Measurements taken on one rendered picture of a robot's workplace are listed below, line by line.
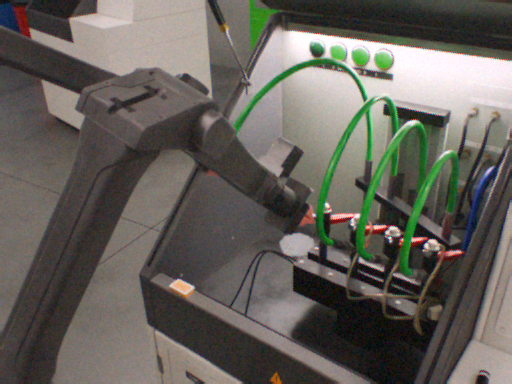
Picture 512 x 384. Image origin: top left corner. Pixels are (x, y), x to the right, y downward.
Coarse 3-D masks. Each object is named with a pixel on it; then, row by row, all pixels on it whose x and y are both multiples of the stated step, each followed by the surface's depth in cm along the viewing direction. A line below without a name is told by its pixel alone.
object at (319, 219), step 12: (372, 96) 100; (384, 96) 102; (360, 108) 97; (396, 120) 111; (348, 132) 95; (396, 132) 113; (336, 156) 94; (396, 156) 117; (324, 180) 94; (324, 192) 94; (324, 204) 95; (324, 240) 99; (336, 240) 104
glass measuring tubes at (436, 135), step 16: (384, 112) 124; (400, 112) 121; (416, 112) 119; (432, 112) 117; (448, 112) 117; (400, 128) 126; (432, 128) 119; (400, 144) 126; (416, 144) 123; (432, 144) 120; (400, 160) 127; (416, 160) 125; (432, 160) 122; (384, 176) 132; (400, 176) 129; (416, 176) 127; (400, 192) 131; (432, 192) 128; (384, 208) 136; (432, 208) 130; (384, 224) 138; (400, 224) 137
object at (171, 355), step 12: (156, 336) 132; (168, 348) 131; (180, 348) 127; (168, 360) 134; (180, 360) 130; (192, 360) 126; (204, 360) 123; (168, 372) 137; (180, 372) 132; (192, 372) 128; (204, 372) 125; (216, 372) 121
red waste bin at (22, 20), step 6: (12, 0) 580; (18, 0) 579; (24, 0) 577; (30, 0) 576; (18, 6) 573; (24, 6) 571; (18, 12) 578; (24, 12) 574; (18, 18) 584; (24, 18) 578; (18, 24) 591; (24, 24) 583; (24, 30) 588; (30, 36) 589
